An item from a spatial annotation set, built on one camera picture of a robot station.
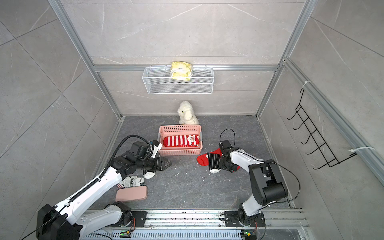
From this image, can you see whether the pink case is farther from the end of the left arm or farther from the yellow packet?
the yellow packet

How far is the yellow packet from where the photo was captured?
0.87m

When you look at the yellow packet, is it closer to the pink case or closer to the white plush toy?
the white plush toy

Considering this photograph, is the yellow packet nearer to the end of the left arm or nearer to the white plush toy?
the white plush toy

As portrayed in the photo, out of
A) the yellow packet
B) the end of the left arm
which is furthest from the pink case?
the yellow packet
